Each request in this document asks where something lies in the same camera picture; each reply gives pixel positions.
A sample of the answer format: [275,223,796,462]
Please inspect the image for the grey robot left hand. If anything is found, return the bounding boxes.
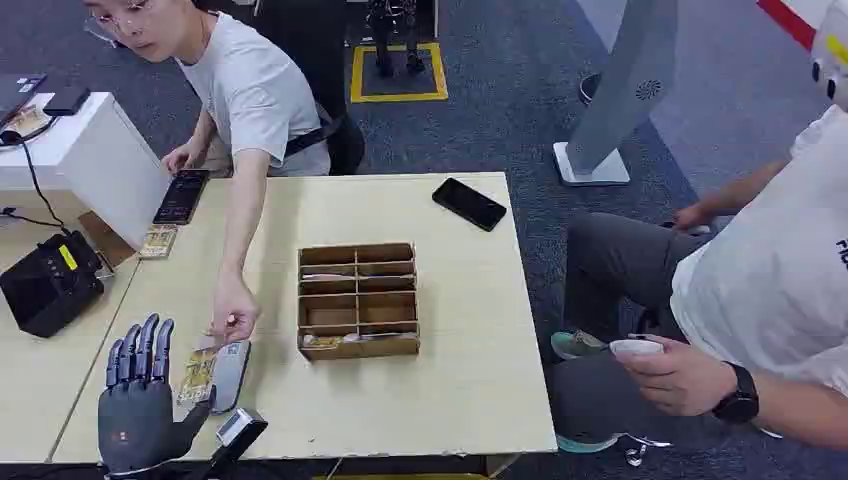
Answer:
[97,313,217,477]

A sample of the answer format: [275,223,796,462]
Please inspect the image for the yellow printed card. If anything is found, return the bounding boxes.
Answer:
[175,347,219,409]

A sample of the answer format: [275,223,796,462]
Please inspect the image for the wooden card box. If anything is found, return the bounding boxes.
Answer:
[296,241,422,362]

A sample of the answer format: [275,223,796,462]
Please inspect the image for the white VR controller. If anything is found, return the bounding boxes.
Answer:
[609,337,665,359]

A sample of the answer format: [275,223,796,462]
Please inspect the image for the grey card holder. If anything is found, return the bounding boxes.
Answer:
[195,334,253,415]

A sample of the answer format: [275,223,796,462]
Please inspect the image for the black device with yellow label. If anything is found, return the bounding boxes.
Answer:
[0,229,107,339]

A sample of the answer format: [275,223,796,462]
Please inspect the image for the printed card stack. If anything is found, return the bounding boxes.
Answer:
[137,223,180,261]
[6,105,51,137]

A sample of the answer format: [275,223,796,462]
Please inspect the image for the yellow card in box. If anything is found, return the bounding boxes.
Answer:
[301,334,362,350]

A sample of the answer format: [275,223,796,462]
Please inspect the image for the black smartphone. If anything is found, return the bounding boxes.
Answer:
[431,177,508,233]
[152,169,211,227]

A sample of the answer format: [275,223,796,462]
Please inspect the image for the white cabinet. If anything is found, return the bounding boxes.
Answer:
[0,91,172,252]

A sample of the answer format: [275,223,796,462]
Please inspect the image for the small black power bank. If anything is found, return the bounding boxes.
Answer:
[42,86,92,118]

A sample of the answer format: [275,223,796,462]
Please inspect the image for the person in grey shirt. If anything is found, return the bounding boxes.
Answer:
[82,0,333,346]

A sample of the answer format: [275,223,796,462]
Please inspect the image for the dark laptop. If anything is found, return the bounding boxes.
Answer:
[0,72,49,127]

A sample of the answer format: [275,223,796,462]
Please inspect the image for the black office chair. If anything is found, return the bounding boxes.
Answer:
[192,0,367,177]

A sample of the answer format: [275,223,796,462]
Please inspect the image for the yellow floor tape square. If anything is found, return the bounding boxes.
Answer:
[349,42,450,104]

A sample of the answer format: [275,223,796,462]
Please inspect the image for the teal shoe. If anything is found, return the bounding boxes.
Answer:
[551,329,609,362]
[556,433,624,455]

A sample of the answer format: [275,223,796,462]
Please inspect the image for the black robot legs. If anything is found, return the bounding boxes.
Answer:
[366,0,427,77]

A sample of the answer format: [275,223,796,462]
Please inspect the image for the silver chair base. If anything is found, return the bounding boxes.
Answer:
[616,433,674,468]

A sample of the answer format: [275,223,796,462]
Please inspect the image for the black shoe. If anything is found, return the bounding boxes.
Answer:
[578,72,603,107]

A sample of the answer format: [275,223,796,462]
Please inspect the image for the grey stand with white base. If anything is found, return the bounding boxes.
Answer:
[553,0,680,187]

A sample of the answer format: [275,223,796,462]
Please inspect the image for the black wristwatch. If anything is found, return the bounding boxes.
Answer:
[712,362,761,425]

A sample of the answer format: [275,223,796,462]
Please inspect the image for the person in white shirt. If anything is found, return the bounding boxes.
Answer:
[546,105,848,455]

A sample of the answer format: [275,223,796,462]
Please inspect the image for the red and white board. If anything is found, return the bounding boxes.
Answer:
[757,0,833,51]

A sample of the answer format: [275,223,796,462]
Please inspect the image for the white VR headset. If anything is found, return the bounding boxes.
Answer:
[809,0,848,111]

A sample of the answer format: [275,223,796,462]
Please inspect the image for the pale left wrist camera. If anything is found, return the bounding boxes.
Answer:
[198,407,270,480]

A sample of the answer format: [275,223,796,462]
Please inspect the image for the thin black cable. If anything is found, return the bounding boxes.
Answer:
[0,206,68,231]

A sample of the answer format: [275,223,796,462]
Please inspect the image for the thick black cable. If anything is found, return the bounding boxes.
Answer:
[0,129,73,234]

